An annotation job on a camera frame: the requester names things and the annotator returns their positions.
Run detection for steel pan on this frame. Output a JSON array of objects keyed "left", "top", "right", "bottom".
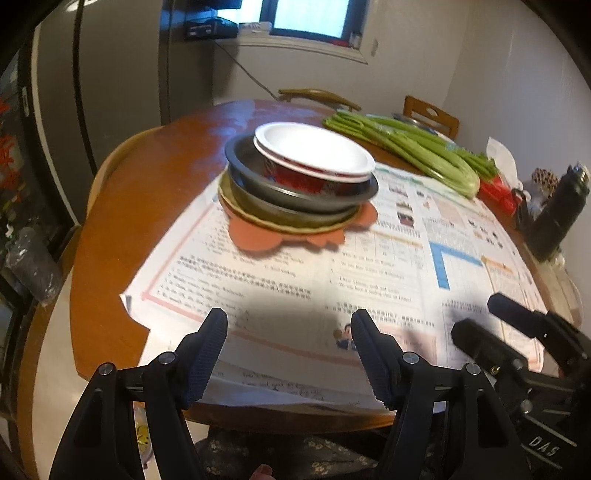
[{"left": 221, "top": 171, "right": 361, "bottom": 228}]

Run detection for celery bunch front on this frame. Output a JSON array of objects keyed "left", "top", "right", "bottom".
[{"left": 322, "top": 110, "right": 480, "bottom": 199}]

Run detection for window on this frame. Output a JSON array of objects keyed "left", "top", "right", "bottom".
[{"left": 214, "top": 0, "right": 380, "bottom": 64}]

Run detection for large steel bowl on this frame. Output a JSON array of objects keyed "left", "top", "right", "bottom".
[{"left": 224, "top": 133, "right": 379, "bottom": 213}]

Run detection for orange plastic plate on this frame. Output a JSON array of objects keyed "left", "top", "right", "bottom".
[{"left": 222, "top": 202, "right": 378, "bottom": 254}]

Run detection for yellow shell-shaped plate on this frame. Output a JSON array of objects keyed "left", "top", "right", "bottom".
[{"left": 218, "top": 170, "right": 370, "bottom": 234}]

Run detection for curved wooden chair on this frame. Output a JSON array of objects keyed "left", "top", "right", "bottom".
[{"left": 279, "top": 88, "right": 362, "bottom": 112}]

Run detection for left hand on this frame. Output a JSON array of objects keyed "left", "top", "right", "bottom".
[{"left": 249, "top": 464, "right": 274, "bottom": 480}]

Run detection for red tissue box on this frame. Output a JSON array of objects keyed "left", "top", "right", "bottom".
[{"left": 479, "top": 137, "right": 523, "bottom": 216}]

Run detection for small steel bowl background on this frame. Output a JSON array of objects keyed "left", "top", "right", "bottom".
[{"left": 393, "top": 113, "right": 435, "bottom": 133}]

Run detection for wooden chair backrest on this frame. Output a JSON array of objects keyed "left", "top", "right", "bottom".
[{"left": 403, "top": 95, "right": 460, "bottom": 140}]

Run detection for newspaper sheets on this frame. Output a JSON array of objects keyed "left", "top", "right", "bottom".
[{"left": 121, "top": 167, "right": 544, "bottom": 409}]

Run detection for black thermos bottle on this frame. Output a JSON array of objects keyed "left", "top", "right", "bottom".
[{"left": 525, "top": 163, "right": 590, "bottom": 262}]

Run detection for grey refrigerator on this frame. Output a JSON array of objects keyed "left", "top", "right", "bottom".
[{"left": 18, "top": 1, "right": 213, "bottom": 224}]

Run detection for celery bunch back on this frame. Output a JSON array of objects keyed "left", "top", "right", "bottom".
[{"left": 367, "top": 114, "right": 499, "bottom": 181}]

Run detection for celery bunch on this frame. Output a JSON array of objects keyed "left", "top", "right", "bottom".
[
  {"left": 322, "top": 110, "right": 480, "bottom": 199},
  {"left": 367, "top": 114, "right": 499, "bottom": 181}
]

